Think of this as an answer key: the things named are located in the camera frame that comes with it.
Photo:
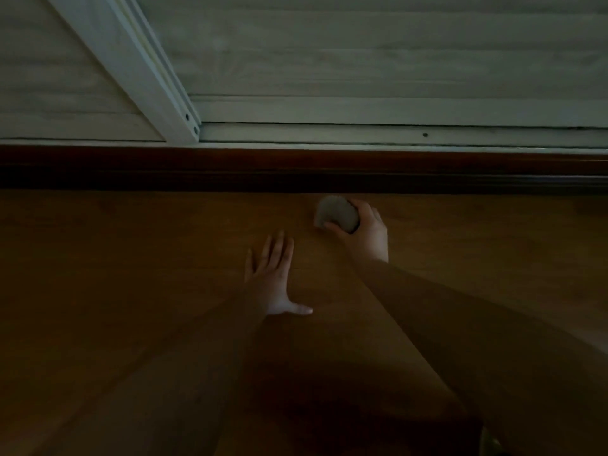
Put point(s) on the person's left forearm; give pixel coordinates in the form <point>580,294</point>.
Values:
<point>166,384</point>

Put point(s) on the person's right forearm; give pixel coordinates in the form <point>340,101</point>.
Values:
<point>484,351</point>

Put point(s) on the grey cleaning cloth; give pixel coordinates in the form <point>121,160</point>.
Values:
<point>335,211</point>

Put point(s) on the person's left hand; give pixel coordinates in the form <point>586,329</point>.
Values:
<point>273,284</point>

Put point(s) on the person's right hand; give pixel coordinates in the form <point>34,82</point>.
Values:
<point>368,239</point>

